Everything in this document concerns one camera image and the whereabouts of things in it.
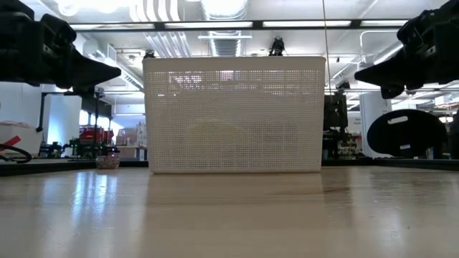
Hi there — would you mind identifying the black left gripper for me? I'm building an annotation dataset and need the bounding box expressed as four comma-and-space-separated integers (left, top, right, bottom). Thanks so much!
0, 0, 122, 96

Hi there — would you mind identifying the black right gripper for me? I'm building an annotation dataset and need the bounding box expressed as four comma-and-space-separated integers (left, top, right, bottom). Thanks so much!
354, 0, 459, 100

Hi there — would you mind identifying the white cylindrical column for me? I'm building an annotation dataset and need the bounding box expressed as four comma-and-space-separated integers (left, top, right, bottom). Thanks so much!
359, 92, 393, 158

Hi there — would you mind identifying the red tool case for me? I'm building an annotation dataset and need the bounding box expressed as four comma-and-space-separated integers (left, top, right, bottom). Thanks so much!
79, 125, 115, 146

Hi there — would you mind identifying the black stool with round back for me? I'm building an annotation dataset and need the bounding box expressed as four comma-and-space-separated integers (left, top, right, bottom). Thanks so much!
366, 109, 448, 158

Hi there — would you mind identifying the black robot rig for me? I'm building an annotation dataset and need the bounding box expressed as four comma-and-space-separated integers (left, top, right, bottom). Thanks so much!
322, 80, 349, 161

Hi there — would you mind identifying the green and black machinery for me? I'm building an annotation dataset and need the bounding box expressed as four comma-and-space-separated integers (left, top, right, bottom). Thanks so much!
39, 138, 119, 159

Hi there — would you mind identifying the small patterned pot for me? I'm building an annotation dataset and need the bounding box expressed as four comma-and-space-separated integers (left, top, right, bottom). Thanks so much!
95, 152, 121, 170

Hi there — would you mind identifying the white box with red tape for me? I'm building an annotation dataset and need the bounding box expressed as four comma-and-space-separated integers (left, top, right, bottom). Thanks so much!
0, 120, 43, 156

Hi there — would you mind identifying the white perforated laundry basket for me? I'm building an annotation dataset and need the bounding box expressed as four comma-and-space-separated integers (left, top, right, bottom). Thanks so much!
142, 56, 326, 175

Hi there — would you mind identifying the thin hanging cord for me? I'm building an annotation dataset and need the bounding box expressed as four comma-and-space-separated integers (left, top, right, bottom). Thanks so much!
321, 0, 333, 95

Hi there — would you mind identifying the black coiled cable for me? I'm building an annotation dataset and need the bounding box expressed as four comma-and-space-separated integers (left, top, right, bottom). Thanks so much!
0, 143, 33, 165

